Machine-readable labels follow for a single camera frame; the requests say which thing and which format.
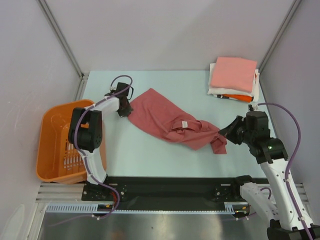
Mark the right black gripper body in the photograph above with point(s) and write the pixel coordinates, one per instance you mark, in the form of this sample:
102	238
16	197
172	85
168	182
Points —
243	134

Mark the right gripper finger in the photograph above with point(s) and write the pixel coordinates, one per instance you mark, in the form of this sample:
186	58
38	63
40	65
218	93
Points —
233	125
229	134

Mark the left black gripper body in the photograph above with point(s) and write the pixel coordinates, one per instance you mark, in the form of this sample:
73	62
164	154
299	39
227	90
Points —
126	110

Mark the red t shirt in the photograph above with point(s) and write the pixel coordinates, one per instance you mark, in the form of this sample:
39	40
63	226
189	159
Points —
157	116

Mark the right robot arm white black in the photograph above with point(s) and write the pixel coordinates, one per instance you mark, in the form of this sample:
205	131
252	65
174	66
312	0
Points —
286	217

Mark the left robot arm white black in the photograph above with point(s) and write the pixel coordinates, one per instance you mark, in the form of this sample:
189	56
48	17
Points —
86	130

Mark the folded orange white t shirt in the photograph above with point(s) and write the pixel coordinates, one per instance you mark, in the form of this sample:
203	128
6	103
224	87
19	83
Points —
237	97

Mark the folded pink t shirt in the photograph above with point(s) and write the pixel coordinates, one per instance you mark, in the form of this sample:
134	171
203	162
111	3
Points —
234	73

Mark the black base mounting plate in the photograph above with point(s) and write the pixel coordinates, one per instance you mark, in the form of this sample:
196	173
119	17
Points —
166	193

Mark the orange plastic laundry basket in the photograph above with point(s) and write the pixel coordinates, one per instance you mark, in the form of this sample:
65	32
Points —
57	159

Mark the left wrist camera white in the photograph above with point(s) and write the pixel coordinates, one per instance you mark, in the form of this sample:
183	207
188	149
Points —
112	89

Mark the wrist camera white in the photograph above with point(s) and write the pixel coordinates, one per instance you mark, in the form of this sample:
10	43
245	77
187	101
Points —
112	89
252	107

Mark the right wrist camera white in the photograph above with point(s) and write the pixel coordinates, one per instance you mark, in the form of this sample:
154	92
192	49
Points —
252	107

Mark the white slotted cable duct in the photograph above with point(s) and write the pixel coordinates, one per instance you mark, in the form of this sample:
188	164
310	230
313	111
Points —
229	208

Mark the left aluminium frame post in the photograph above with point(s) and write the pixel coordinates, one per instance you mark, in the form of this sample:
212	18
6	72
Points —
53	23

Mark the aluminium frame post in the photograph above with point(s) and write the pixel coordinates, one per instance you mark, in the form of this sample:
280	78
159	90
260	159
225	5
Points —
295	5
53	23

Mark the right aluminium frame post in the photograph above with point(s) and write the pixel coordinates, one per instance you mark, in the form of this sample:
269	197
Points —
295	5

